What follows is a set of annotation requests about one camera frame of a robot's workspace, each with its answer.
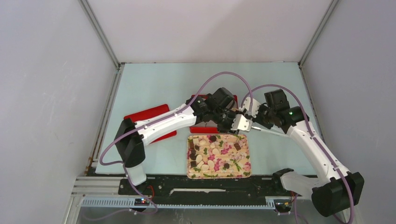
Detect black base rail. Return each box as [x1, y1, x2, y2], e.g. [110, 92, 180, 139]
[118, 175, 295, 207]

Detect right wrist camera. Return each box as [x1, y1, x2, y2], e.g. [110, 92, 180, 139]
[239, 97, 261, 118]

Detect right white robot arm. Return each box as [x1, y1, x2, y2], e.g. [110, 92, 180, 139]
[249, 86, 364, 223]

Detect round dark chocolate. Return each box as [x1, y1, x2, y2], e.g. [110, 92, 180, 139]
[208, 135, 217, 143]

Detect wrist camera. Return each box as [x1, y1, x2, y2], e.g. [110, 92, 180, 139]
[239, 97, 261, 118]
[231, 114, 253, 132]

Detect white oval chocolate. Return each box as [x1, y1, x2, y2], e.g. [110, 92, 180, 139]
[195, 154, 203, 164]
[207, 160, 215, 169]

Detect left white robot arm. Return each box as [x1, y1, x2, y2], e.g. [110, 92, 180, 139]
[114, 87, 240, 194]

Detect silver serving tongs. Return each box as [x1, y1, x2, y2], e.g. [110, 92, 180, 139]
[251, 126, 289, 138]

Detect red chocolate box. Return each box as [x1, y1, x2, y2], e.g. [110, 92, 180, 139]
[190, 95, 238, 134]

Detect red box lid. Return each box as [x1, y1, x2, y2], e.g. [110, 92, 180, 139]
[123, 104, 177, 144]

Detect striped brown chocolate bar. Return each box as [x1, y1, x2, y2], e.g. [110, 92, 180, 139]
[234, 143, 241, 151]

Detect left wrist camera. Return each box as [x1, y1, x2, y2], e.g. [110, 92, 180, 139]
[231, 114, 253, 132]

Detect floral serving tray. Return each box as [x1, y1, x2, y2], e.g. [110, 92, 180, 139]
[186, 134, 252, 179]

